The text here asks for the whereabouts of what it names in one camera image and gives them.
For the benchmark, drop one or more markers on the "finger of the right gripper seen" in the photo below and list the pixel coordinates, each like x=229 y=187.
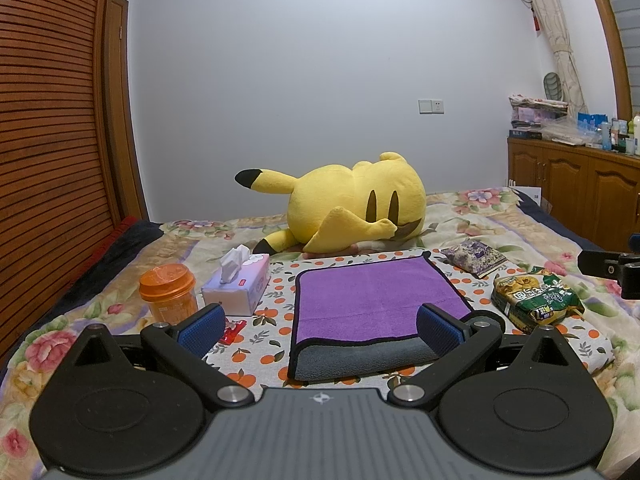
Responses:
x=622 y=267

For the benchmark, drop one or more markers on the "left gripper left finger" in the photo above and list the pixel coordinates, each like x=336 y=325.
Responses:
x=179 y=350

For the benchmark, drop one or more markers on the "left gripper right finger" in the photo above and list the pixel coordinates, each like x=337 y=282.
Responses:
x=463 y=348

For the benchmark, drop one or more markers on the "purple and grey towel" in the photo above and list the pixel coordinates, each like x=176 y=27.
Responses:
x=360 y=319

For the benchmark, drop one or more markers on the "red candy wrapper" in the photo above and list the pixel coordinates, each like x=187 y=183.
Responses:
x=231 y=331

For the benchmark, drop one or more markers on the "orange lidded cup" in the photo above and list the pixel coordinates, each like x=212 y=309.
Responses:
x=169 y=292

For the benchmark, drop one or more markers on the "green yellow snack bag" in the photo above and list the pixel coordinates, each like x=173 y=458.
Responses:
x=535 y=299

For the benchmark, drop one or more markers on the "orange print cloth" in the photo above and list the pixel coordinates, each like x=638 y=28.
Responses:
x=259 y=356

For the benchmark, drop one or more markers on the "wooden sideboard cabinet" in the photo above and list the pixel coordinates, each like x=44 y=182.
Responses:
x=593 y=193

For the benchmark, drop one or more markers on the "purple snack packet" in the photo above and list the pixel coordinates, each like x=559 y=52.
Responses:
x=474 y=257

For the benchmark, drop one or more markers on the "dark blue bed sheet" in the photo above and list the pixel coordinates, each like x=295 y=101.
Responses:
x=529 y=207

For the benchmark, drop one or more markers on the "floral bed blanket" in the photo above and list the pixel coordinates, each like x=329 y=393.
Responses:
x=606 y=336

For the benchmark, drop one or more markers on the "bottles on cabinet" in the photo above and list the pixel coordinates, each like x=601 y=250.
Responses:
x=613 y=135

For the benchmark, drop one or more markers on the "stacked boxes on cabinet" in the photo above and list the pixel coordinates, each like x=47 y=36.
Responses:
x=529 y=115

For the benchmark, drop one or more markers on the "yellow Pikachu plush toy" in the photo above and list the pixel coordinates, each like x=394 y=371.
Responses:
x=334 y=207

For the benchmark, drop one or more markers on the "wooden slatted headboard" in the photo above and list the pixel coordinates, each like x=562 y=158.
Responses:
x=58 y=201

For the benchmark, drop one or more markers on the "beige curtain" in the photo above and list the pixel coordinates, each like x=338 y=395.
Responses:
x=552 y=19

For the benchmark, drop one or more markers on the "white wall switch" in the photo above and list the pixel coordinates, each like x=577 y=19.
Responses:
x=430 y=106

